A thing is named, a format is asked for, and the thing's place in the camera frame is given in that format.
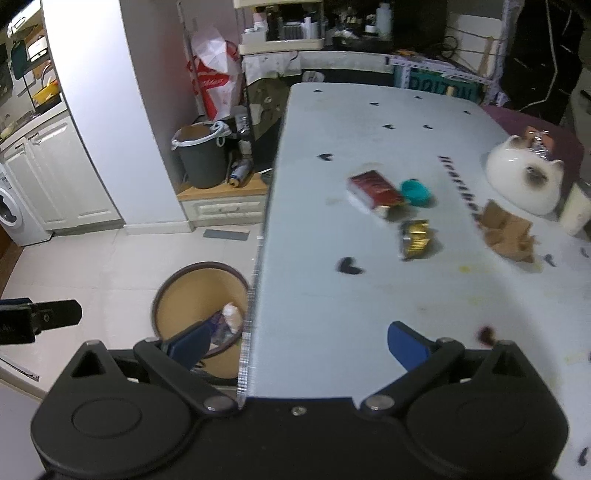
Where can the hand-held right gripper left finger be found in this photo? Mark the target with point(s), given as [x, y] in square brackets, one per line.
[190, 345]

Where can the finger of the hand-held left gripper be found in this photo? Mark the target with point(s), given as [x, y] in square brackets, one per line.
[60, 314]

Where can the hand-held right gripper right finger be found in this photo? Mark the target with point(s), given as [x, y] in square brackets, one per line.
[408, 348]

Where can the brown round waste bin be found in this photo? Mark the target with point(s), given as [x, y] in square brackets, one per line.
[184, 304]

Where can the white red plastic bag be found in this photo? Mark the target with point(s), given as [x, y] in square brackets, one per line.
[233, 318]

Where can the gold foil packet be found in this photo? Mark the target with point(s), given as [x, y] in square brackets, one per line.
[415, 240]

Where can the white washing machine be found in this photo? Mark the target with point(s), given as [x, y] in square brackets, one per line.
[14, 212]

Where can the grey flat floor pad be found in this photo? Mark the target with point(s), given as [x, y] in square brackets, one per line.
[226, 234]

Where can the white kitchen cabinet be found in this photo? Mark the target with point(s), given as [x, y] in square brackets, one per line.
[69, 175]

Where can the wooden platform with drawer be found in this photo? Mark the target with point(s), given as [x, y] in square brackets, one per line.
[221, 205]

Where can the brown paper bag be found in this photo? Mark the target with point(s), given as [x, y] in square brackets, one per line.
[508, 233]

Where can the teal round lid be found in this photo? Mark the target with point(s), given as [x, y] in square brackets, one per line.
[415, 191]

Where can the red box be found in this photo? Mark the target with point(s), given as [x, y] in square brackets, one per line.
[376, 189]

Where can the silver spray can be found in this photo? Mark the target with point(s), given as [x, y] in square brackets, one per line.
[241, 173]

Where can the grey bin with white liner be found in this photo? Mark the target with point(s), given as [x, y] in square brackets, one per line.
[203, 159]

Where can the white cat-shaped bowl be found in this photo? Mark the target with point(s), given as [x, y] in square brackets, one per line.
[517, 180]

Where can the black bear-print cloth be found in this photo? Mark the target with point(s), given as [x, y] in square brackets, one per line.
[265, 120]

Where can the patterned foil packet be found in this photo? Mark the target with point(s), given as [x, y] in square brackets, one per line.
[538, 143]

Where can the green sign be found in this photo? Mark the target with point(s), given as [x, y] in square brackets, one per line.
[443, 87]

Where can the red and white shopping bag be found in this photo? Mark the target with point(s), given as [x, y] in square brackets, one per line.
[214, 74]

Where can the white storage rack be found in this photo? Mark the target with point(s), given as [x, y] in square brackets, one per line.
[277, 44]

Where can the perforated metal shelf rack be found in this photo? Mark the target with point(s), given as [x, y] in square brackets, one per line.
[503, 46]

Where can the black jacket with white trim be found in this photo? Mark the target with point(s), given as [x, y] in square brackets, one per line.
[545, 55]

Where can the white plastic bottle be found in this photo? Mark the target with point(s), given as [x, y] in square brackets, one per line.
[384, 18]

